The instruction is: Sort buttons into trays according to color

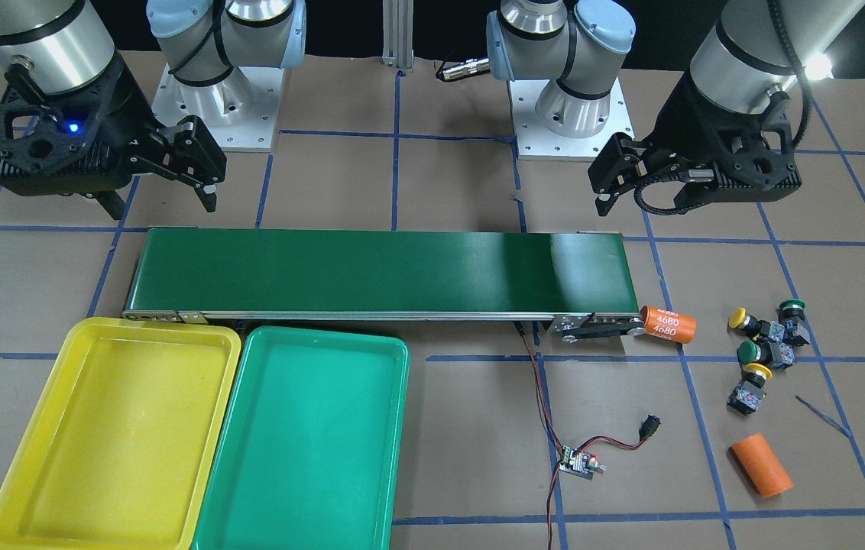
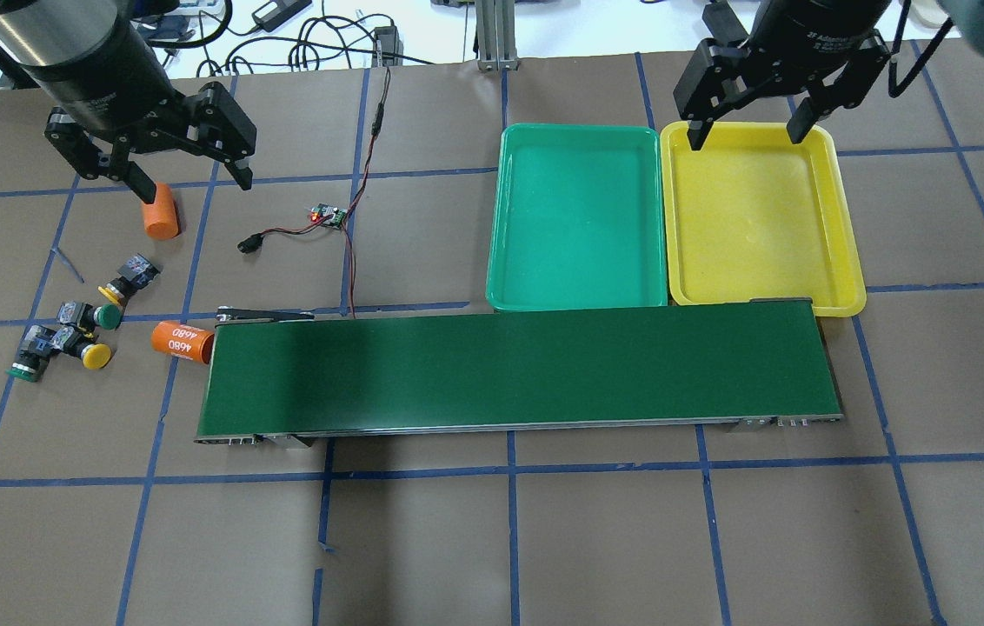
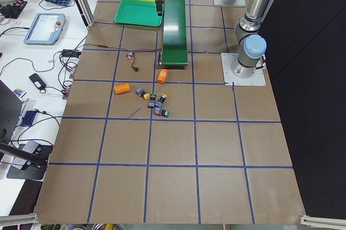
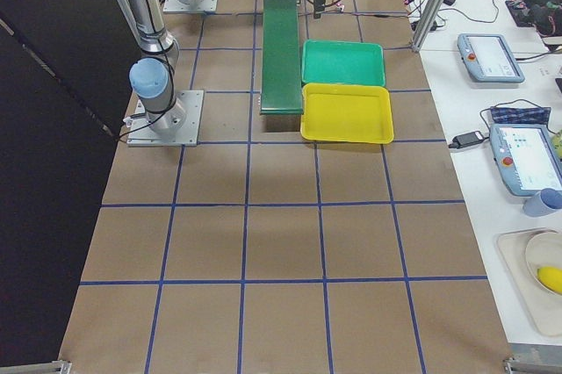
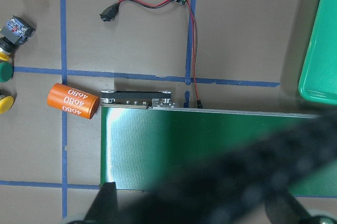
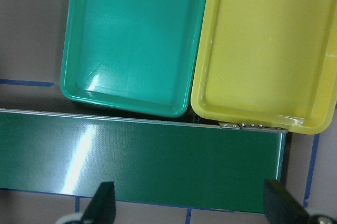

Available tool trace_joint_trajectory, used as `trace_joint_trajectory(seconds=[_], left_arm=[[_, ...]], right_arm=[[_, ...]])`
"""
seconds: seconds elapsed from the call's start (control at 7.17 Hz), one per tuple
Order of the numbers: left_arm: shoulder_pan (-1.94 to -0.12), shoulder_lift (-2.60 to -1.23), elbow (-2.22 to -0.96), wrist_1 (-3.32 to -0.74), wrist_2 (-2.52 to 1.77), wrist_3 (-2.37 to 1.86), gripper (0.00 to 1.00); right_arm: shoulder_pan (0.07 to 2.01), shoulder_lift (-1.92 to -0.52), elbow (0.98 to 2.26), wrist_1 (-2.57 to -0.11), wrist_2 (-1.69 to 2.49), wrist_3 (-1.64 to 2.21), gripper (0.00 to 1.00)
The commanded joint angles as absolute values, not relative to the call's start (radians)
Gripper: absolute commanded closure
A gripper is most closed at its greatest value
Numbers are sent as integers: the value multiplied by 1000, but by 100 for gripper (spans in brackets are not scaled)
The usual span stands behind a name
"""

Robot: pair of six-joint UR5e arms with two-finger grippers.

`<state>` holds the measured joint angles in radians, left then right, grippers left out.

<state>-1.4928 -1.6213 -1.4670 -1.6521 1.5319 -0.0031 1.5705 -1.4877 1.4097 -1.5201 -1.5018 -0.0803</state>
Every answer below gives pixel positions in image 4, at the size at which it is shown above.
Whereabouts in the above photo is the green plastic tray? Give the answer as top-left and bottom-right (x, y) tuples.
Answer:
(301, 40), (386, 87)

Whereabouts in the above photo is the green conveyor belt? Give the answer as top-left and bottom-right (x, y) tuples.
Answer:
(261, 0), (303, 115)

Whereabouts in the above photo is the yellow plastic tray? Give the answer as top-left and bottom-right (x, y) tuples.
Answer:
(300, 83), (394, 144)

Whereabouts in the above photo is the upper teach pendant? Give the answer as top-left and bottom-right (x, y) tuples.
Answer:
(457, 33), (525, 83)

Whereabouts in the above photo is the teach pendant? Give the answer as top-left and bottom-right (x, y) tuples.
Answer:
(457, 33), (525, 83)
(489, 123), (561, 197)

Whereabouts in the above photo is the black power adapter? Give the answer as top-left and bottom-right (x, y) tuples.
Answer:
(449, 131), (486, 149)

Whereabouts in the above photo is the blue patterned cloth pouch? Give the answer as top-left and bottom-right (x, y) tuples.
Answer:
(490, 106), (551, 126)

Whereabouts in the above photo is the lower teach pendant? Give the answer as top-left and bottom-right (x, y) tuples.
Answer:
(489, 123), (561, 197)

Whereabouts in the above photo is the light blue cup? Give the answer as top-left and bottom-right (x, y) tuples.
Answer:
(522, 188), (561, 217)

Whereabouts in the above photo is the beige plate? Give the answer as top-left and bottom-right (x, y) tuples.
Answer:
(524, 232), (561, 295)

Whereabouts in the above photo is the yellow banana toy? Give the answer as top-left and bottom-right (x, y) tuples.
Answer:
(537, 266), (562, 294)

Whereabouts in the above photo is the beige serving tray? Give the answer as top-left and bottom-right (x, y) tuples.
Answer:
(497, 228), (561, 337)

